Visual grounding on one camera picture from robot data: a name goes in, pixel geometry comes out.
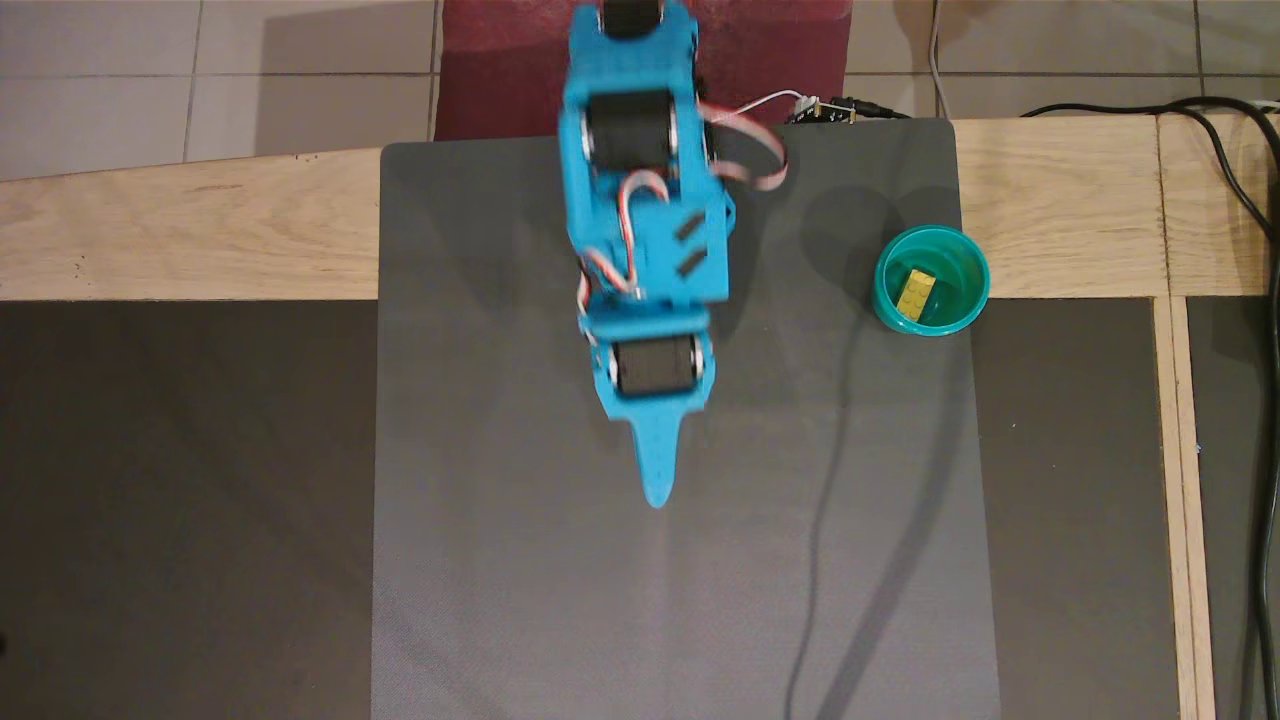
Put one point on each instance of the burgundy chair behind robot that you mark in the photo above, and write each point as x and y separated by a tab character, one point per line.
500	60

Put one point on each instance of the white servo lead to board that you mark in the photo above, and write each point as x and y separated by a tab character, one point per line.
775	160

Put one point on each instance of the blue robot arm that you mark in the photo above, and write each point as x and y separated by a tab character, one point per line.
650	250

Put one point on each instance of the cream lego brick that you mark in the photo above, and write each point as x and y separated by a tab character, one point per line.
916	294

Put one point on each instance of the black power plug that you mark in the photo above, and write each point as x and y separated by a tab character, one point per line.
875	107

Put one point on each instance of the small controller board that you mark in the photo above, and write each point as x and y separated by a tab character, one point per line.
820	110

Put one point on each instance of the green plastic cup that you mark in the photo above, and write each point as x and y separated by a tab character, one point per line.
965	300

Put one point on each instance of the dark grey mat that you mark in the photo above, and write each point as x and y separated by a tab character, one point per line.
520	560

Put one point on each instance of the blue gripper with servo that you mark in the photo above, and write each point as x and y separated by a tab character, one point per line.
655	366

